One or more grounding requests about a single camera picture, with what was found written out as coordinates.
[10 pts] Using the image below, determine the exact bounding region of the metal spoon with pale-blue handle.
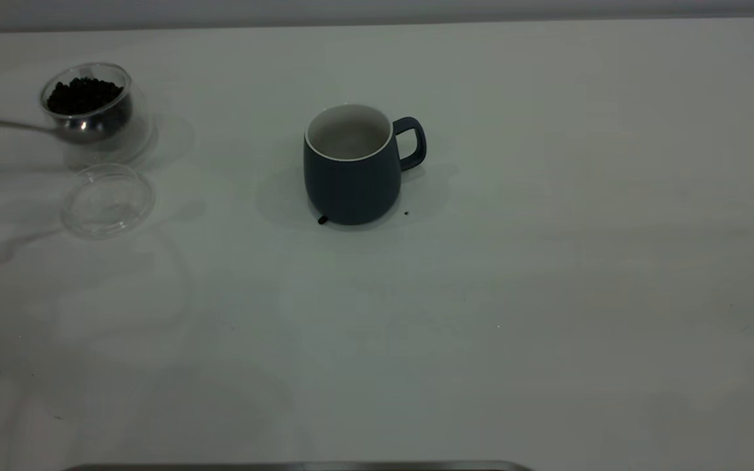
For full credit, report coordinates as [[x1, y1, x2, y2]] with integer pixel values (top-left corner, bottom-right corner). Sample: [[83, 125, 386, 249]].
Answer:
[[0, 112, 120, 145]]

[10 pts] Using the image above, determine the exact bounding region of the clear double-wall glass cup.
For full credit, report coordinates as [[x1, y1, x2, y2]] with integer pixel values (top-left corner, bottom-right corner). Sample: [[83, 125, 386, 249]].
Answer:
[[39, 62, 155, 168]]

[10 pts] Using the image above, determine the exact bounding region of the grey ceramic mug with handle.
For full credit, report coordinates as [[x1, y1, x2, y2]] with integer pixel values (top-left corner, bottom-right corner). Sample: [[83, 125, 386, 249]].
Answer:
[[303, 103, 427, 227]]

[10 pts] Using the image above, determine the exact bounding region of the large coffee bean pile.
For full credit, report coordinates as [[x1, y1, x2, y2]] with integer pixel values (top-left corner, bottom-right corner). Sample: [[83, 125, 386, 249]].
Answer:
[[46, 77, 125, 117]]

